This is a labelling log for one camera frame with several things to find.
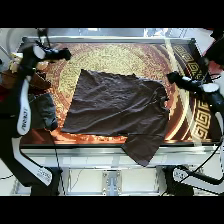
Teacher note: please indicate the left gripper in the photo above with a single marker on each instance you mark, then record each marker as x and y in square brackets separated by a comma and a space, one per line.
[61, 54]

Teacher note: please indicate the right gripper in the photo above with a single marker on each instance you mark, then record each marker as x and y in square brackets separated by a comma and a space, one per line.
[175, 79]

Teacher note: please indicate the dark brown T-shirt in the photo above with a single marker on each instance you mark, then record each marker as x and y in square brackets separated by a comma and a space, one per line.
[116, 103]

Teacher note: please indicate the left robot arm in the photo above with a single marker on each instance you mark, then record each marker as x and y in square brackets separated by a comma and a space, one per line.
[24, 111]

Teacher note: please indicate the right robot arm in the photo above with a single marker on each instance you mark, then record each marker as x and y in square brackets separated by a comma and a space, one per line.
[210, 88]

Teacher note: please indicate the brown garment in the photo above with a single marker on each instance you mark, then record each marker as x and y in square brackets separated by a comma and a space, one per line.
[40, 82]

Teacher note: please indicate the white garment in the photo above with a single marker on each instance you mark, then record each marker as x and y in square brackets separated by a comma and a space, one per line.
[14, 66]

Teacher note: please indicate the black garment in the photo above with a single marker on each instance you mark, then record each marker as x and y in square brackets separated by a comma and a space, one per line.
[216, 50]

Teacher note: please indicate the dark grey garment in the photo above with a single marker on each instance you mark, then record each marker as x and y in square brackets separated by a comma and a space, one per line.
[45, 113]

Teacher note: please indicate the silver frame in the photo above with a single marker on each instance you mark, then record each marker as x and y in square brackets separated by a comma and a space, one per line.
[100, 156]

